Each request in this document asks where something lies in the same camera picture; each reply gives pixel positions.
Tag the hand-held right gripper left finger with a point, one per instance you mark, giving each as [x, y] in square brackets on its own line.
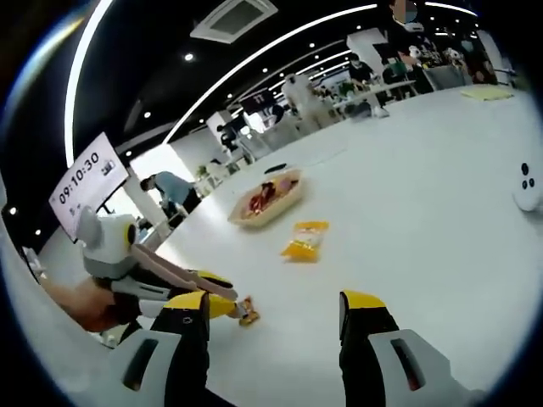
[186, 330]

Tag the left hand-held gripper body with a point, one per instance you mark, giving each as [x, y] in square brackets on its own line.
[106, 246]

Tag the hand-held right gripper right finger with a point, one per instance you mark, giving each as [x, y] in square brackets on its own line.
[365, 326]

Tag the small gold candy packet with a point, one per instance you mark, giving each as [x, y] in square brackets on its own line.
[248, 311]

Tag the pale pink food tongs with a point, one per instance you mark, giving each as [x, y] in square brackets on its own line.
[146, 254]

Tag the dark red snack bar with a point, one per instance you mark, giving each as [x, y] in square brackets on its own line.
[258, 200]

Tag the hexagonal cream container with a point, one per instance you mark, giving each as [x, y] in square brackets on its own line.
[275, 212]

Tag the yellow clear snack packet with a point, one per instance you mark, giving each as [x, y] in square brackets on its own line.
[307, 239]

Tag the large display screen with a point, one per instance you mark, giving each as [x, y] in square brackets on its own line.
[89, 186]

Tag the black power bank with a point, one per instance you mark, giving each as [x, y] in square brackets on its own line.
[275, 168]

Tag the white office chair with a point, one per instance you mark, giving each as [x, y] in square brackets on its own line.
[282, 135]

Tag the ceiling light strip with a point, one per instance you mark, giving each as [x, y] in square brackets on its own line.
[297, 33]
[76, 76]

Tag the black display with white marks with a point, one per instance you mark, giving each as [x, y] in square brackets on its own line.
[259, 102]

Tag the white handheld controller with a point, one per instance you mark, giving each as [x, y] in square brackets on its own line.
[526, 188]
[381, 111]

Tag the grey headset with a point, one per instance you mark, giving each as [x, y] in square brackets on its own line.
[360, 112]

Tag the potted green plant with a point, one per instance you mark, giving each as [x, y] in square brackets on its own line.
[348, 87]

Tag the ceiling air conditioner vent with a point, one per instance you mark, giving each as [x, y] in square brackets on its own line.
[233, 19]

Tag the yellow cloth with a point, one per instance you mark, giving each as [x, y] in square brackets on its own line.
[485, 92]

